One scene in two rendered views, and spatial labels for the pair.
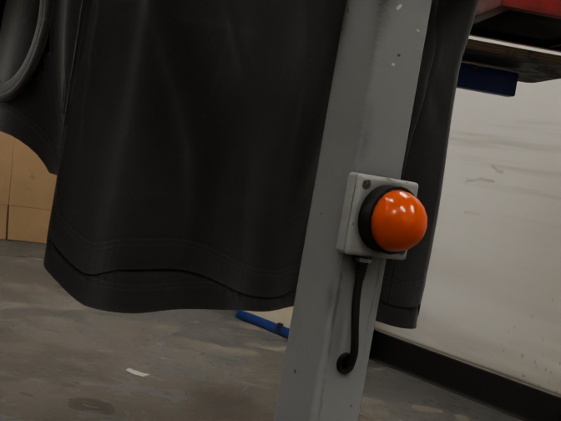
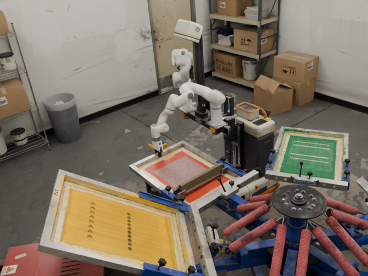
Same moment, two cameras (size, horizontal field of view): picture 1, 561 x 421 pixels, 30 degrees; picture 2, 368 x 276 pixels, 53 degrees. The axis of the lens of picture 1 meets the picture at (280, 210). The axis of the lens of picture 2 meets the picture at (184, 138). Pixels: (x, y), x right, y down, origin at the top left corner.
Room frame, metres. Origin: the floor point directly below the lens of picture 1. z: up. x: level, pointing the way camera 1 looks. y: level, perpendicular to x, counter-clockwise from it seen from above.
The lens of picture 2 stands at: (3.64, 0.18, 2.67)
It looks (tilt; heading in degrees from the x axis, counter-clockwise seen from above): 29 degrees down; 180
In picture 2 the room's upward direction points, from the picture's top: 5 degrees counter-clockwise
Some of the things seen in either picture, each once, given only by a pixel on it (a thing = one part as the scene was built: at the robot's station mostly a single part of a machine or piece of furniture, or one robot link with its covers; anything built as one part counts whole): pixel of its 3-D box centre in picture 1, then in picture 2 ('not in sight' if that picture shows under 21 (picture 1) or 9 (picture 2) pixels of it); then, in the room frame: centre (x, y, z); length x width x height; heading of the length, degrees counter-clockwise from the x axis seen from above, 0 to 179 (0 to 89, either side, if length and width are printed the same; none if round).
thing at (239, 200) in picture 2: not in sight; (235, 200); (1.66, 0.51, 1.02); 0.17 x 0.06 x 0.05; 36
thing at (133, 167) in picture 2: not in sight; (185, 172); (1.20, 0.19, 0.97); 0.79 x 0.58 x 0.04; 36
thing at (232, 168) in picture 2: not in sight; (230, 170); (1.23, 0.55, 0.98); 0.30 x 0.05 x 0.07; 36
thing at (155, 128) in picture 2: not in sight; (160, 130); (0.89, 0.01, 1.22); 0.15 x 0.10 x 0.11; 109
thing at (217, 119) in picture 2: not in sight; (217, 114); (0.70, 0.52, 1.21); 0.16 x 0.13 x 0.15; 123
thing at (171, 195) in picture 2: not in sight; (176, 201); (1.56, 0.10, 0.98); 0.30 x 0.05 x 0.07; 36
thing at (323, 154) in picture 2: not in sight; (309, 154); (1.23, 1.18, 1.05); 1.08 x 0.61 x 0.23; 156
